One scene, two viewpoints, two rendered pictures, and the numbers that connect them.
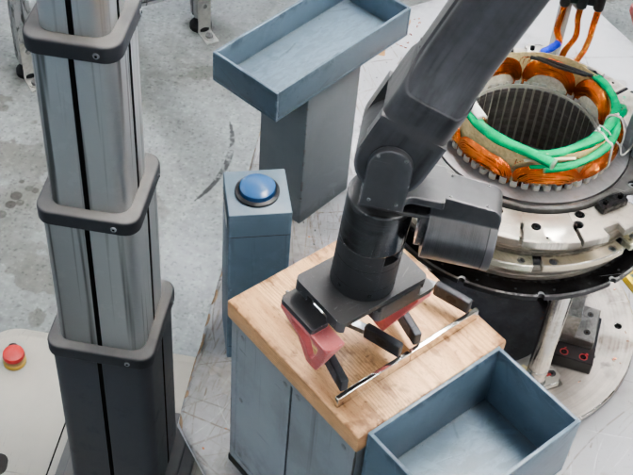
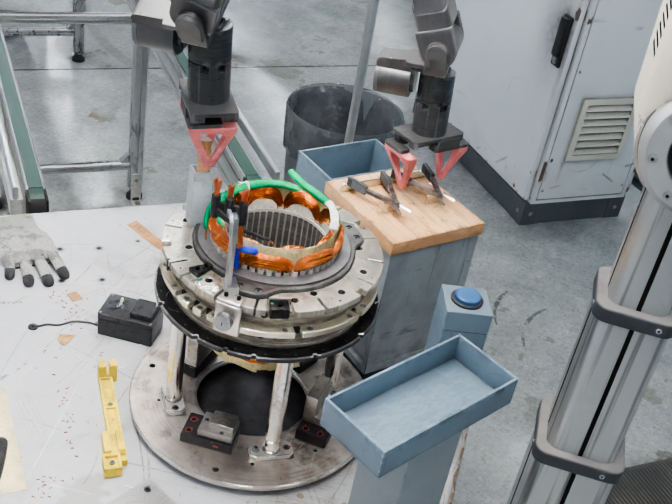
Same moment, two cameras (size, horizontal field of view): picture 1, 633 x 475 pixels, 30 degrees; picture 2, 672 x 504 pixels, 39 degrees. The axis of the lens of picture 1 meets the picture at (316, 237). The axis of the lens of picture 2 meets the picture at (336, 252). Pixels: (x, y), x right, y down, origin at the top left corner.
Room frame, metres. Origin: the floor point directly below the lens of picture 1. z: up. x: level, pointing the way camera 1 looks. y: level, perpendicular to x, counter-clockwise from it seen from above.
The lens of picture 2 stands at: (2.14, -0.04, 1.86)
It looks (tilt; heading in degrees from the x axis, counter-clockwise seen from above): 33 degrees down; 184
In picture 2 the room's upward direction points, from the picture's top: 11 degrees clockwise
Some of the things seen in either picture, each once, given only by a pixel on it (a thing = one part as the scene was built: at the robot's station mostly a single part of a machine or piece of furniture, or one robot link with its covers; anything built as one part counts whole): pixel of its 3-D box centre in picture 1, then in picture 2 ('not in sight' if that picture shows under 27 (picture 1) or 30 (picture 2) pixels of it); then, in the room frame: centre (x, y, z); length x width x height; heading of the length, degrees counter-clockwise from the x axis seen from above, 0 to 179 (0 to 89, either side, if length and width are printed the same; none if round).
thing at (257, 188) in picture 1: (257, 187); (468, 296); (0.93, 0.07, 1.04); 0.04 x 0.04 x 0.01
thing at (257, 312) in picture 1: (365, 327); (403, 207); (0.73, -0.06, 1.05); 0.20 x 0.19 x 0.02; 43
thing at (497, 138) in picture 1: (500, 129); (317, 198); (0.93, -0.18, 1.15); 0.15 x 0.04 x 0.02; 34
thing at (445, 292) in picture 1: (452, 296); (357, 185); (0.75, -0.14, 1.09); 0.04 x 0.01 x 0.02; 58
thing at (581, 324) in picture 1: (582, 316); (194, 341); (0.95, -0.34, 0.85); 0.06 x 0.04 x 0.05; 166
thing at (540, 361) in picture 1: (551, 329); not in sight; (0.88, -0.28, 0.91); 0.02 x 0.02 x 0.21
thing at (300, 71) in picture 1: (308, 115); (403, 466); (1.19, 0.03, 0.92); 0.25 x 0.11 x 0.28; 141
